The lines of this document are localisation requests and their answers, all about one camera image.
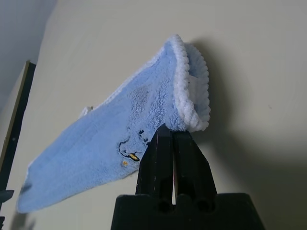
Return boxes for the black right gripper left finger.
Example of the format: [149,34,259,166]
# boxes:
[135,123,174,205]

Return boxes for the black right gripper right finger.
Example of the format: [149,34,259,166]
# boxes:
[173,131,218,200]

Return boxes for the light blue terry towel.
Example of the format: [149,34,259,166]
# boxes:
[16,33,211,214]

